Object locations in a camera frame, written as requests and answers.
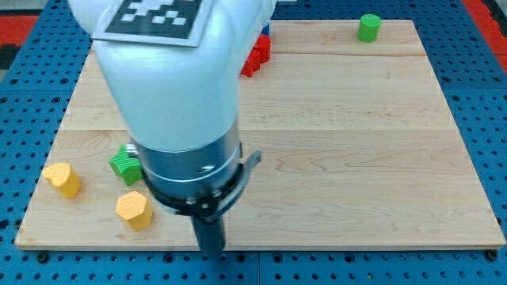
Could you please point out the green star block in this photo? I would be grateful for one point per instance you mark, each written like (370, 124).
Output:
(128, 169)

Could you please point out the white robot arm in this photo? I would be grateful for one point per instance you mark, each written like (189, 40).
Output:
(172, 67)

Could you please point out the wooden board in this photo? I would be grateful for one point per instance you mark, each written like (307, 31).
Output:
(359, 152)

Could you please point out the red block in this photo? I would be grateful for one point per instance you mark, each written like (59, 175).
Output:
(263, 47)
(252, 64)

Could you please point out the blue block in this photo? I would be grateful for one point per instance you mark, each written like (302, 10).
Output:
(266, 30)

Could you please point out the red block rear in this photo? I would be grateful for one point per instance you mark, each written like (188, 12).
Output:
(263, 47)

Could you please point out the green cylinder block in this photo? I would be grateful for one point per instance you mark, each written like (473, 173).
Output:
(368, 28)

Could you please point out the red block front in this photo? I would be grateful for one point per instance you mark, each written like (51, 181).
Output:
(252, 64)

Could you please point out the yellow hexagon block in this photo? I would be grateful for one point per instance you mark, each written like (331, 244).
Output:
(135, 210)

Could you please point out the yellow heart block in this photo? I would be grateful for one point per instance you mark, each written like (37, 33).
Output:
(63, 178)

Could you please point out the black and white fiducial tag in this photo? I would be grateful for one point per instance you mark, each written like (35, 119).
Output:
(162, 22)

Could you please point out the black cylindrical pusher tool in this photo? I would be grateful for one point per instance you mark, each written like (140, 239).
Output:
(210, 236)

